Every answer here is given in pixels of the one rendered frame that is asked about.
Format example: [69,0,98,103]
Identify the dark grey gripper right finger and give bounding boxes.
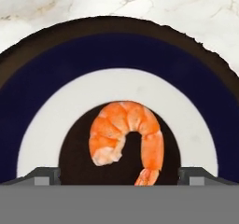
[177,166,235,187]

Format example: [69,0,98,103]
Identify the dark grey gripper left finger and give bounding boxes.
[5,166,62,187]

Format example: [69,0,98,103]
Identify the blue and white round plate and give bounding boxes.
[0,15,239,187]

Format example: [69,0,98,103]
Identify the orange shrimp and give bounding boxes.
[88,100,165,187]

